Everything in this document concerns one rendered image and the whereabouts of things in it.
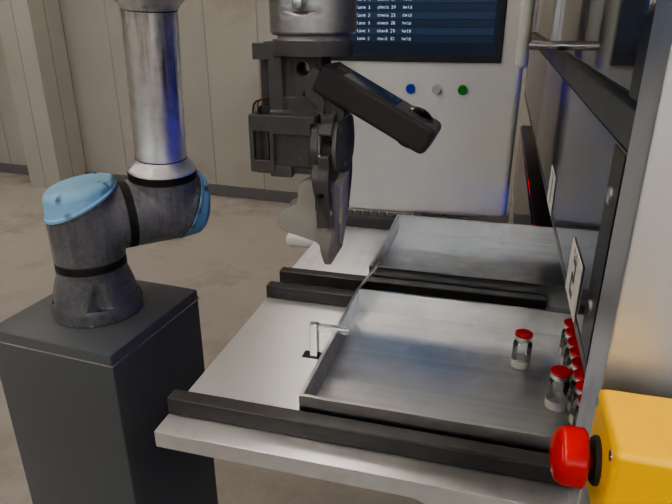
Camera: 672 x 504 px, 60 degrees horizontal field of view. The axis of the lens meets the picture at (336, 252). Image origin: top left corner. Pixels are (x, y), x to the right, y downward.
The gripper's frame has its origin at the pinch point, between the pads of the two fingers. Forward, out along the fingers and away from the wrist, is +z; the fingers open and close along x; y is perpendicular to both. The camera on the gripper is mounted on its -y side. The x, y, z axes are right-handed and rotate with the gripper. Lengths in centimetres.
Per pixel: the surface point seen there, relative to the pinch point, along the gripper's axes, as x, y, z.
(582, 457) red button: 19.1, -21.7, 4.5
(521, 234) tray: -54, -21, 16
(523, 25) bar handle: -65, -17, -20
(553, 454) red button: 18.5, -20.1, 5.1
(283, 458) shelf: 10.6, 2.4, 17.6
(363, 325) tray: -15.9, 0.4, 17.1
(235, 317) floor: -161, 91, 106
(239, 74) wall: -334, 159, 18
